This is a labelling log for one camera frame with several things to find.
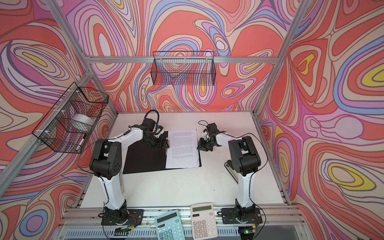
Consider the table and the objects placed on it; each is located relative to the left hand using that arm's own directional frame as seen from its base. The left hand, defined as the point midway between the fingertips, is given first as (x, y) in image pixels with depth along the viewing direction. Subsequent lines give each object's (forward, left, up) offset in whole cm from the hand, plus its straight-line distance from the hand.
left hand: (165, 145), depth 96 cm
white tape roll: (-2, +37, +28) cm, 47 cm away
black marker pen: (-12, +37, +22) cm, 45 cm away
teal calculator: (-44, -7, -1) cm, 45 cm away
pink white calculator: (-42, -23, -1) cm, 48 cm away
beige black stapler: (-14, -39, 0) cm, 42 cm away
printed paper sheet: (-4, -11, -3) cm, 12 cm away
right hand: (-1, -22, -4) cm, 23 cm away
